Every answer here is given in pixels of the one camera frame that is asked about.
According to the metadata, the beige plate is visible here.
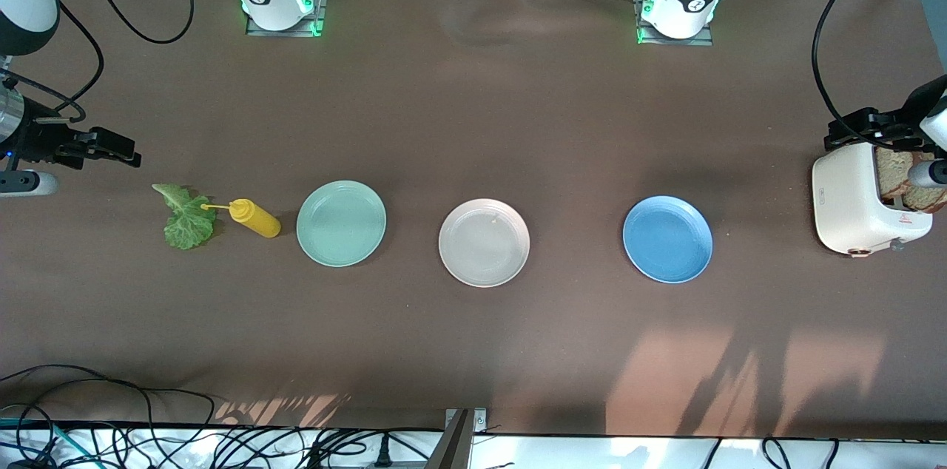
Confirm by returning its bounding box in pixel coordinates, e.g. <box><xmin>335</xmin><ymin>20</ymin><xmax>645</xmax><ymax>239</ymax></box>
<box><xmin>438</xmin><ymin>198</ymin><xmax>530</xmax><ymax>288</ymax></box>

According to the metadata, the teal cable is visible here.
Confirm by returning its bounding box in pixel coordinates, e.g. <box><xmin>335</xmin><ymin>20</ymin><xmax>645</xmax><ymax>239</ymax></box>
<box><xmin>0</xmin><ymin>417</ymin><xmax>75</xmax><ymax>467</ymax></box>

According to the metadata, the cream white toaster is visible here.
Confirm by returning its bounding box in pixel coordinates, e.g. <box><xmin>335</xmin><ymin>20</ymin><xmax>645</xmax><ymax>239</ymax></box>
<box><xmin>812</xmin><ymin>144</ymin><xmax>934</xmax><ymax>257</ymax></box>

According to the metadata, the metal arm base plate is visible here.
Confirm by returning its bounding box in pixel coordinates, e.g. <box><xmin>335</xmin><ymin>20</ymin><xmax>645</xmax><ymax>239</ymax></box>
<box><xmin>635</xmin><ymin>0</ymin><xmax>715</xmax><ymax>47</ymax></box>
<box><xmin>246</xmin><ymin>0</ymin><xmax>328</xmax><ymax>38</ymax></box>

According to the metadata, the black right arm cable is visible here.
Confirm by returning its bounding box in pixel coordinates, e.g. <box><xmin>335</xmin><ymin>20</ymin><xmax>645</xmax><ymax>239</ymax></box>
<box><xmin>0</xmin><ymin>0</ymin><xmax>195</xmax><ymax>122</ymax></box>

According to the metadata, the black coiled floor cable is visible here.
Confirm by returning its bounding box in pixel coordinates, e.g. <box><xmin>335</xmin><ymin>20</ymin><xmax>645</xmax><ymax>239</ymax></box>
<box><xmin>762</xmin><ymin>437</ymin><xmax>797</xmax><ymax>469</ymax></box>

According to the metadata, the grey metal table bracket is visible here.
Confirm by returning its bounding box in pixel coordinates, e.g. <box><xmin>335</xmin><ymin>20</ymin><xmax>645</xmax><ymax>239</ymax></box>
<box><xmin>442</xmin><ymin>408</ymin><xmax>487</xmax><ymax>469</ymax></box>

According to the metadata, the mint green plate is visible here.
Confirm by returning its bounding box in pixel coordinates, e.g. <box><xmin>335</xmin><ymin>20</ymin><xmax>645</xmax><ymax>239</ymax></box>
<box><xmin>296</xmin><ymin>180</ymin><xmax>387</xmax><ymax>268</ymax></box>

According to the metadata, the green lettuce leaf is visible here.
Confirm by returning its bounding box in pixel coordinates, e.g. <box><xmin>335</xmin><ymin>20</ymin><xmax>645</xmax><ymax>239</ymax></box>
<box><xmin>152</xmin><ymin>183</ymin><xmax>217</xmax><ymax>250</ymax></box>

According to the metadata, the yellow mustard squeeze bottle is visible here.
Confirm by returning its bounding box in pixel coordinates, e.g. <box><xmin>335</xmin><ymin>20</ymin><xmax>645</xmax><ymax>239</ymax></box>
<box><xmin>201</xmin><ymin>198</ymin><xmax>282</xmax><ymax>239</ymax></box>

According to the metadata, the black looped floor cable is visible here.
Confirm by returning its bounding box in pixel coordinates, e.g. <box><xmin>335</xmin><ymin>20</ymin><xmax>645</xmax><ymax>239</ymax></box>
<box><xmin>0</xmin><ymin>363</ymin><xmax>217</xmax><ymax>430</ymax></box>

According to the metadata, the blue plate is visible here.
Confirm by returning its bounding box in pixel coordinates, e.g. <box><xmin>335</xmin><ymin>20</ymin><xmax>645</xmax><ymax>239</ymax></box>
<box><xmin>622</xmin><ymin>195</ymin><xmax>714</xmax><ymax>284</ymax></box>

